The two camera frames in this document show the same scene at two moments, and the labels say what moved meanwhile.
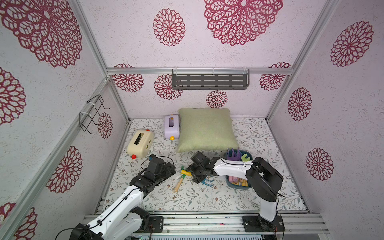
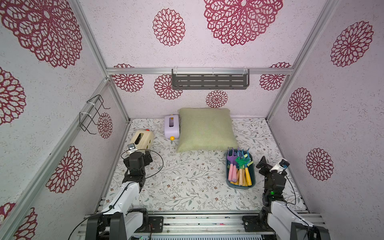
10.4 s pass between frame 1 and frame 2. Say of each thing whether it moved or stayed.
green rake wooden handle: moved
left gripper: moved
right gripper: moved
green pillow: stayed
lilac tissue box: stayed
